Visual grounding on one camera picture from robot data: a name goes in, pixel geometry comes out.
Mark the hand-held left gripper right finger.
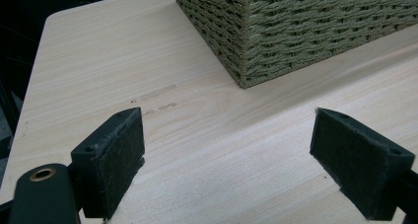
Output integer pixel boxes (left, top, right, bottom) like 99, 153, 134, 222
309, 107, 416, 222

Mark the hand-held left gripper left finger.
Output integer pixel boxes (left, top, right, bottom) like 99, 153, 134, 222
70, 107, 146, 220

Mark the green woven basket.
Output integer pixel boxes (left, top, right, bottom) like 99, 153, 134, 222
173, 0, 418, 90

